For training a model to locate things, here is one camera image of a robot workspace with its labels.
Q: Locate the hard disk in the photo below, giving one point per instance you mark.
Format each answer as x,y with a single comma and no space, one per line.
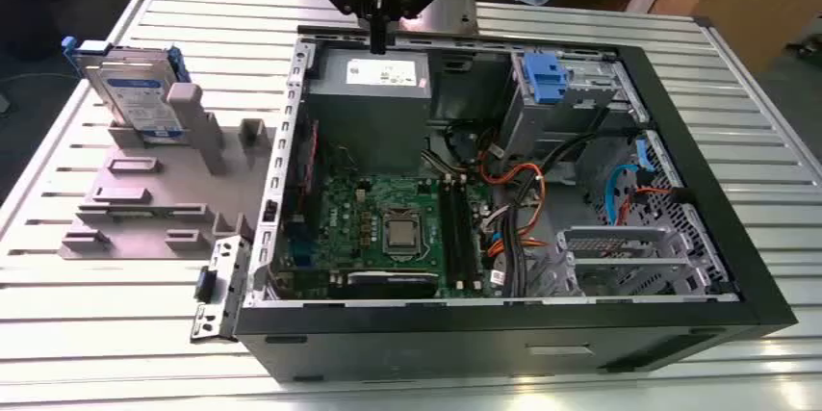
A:
131,93

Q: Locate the metal disk bay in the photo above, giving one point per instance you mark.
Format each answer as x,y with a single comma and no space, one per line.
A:
635,264

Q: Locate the blue plastic drive latch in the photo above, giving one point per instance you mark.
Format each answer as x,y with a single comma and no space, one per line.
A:
545,76

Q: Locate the grey power supply unit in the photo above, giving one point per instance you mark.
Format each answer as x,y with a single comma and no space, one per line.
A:
366,117

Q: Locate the metal optical drive cage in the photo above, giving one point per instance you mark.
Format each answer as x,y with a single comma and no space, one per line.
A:
539,127

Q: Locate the green motherboard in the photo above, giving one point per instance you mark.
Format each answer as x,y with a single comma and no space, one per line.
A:
347,199

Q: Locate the blue plastic clip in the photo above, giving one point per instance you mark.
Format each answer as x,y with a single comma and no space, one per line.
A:
643,156

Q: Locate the silver CPU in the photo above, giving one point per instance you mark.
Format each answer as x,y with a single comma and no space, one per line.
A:
402,233

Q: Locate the grey parts rack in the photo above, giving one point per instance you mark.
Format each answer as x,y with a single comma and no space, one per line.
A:
167,189

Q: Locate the black RAM slot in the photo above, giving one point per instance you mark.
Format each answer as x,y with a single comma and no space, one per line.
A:
467,238
450,238

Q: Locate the CPU socket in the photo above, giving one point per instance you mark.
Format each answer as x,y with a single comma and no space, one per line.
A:
389,252

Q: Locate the green RAM stick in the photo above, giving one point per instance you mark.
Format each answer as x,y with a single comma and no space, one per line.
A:
138,213

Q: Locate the black graphics card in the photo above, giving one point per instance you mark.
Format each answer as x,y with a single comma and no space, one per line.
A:
391,283

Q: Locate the blue black video connector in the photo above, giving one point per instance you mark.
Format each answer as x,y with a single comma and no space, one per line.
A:
206,283

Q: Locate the black open PC case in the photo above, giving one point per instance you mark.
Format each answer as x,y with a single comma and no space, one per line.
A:
514,334

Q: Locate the metal card retention bracket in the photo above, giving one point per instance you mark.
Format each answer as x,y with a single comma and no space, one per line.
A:
228,262

